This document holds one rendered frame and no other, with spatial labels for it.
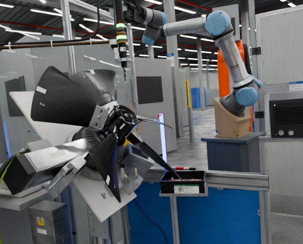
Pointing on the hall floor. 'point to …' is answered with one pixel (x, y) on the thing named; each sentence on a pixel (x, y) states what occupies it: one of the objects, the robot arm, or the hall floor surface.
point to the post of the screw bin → (174, 220)
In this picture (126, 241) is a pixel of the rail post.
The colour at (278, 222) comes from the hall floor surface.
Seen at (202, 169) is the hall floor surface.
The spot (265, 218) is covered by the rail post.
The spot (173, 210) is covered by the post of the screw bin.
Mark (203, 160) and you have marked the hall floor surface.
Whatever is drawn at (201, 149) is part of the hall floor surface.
